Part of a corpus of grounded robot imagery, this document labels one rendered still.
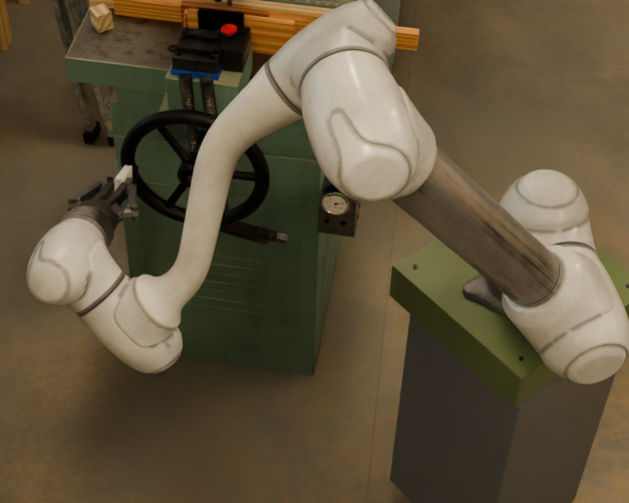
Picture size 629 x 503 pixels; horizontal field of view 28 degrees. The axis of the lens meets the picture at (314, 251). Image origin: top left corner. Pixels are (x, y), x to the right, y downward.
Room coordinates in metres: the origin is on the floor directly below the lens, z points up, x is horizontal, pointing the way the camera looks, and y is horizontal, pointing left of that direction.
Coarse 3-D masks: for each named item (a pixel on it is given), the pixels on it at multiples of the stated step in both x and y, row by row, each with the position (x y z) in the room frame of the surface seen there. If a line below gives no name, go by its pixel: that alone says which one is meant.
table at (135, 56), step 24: (120, 24) 2.07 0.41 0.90; (144, 24) 2.07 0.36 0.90; (168, 24) 2.08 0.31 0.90; (72, 48) 1.99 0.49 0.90; (96, 48) 1.99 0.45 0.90; (120, 48) 1.99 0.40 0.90; (144, 48) 2.00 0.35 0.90; (72, 72) 1.96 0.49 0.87; (96, 72) 1.95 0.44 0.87; (120, 72) 1.94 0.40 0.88; (144, 72) 1.94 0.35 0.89
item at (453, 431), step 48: (432, 336) 1.55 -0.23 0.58; (432, 384) 1.53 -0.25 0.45; (480, 384) 1.44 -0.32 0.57; (576, 384) 1.48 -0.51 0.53; (432, 432) 1.52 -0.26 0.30; (480, 432) 1.43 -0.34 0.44; (528, 432) 1.40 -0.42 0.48; (576, 432) 1.51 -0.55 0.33; (432, 480) 1.50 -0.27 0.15; (480, 480) 1.41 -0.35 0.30; (528, 480) 1.43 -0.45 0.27; (576, 480) 1.55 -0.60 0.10
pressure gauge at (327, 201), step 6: (330, 186) 1.84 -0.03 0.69; (324, 192) 1.83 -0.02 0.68; (330, 192) 1.82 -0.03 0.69; (336, 192) 1.82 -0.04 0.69; (324, 198) 1.82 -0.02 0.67; (330, 198) 1.82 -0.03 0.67; (336, 198) 1.82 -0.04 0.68; (342, 198) 1.82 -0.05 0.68; (348, 198) 1.82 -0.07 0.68; (324, 204) 1.82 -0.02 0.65; (330, 204) 1.82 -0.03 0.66; (342, 204) 1.82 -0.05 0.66; (348, 204) 1.82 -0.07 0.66; (324, 210) 1.82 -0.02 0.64; (330, 210) 1.82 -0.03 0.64; (336, 210) 1.82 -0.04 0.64; (342, 210) 1.82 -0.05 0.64; (348, 210) 1.81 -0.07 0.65
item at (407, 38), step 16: (128, 0) 2.10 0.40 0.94; (144, 0) 2.10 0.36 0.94; (160, 0) 2.10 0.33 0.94; (176, 0) 2.11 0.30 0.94; (144, 16) 2.10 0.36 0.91; (160, 16) 2.09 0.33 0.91; (176, 16) 2.09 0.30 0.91; (272, 16) 2.06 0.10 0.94; (288, 16) 2.07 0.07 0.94; (304, 16) 2.07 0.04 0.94; (400, 32) 2.03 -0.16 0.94; (416, 32) 2.03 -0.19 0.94; (400, 48) 2.02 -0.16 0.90; (416, 48) 2.02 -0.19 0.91
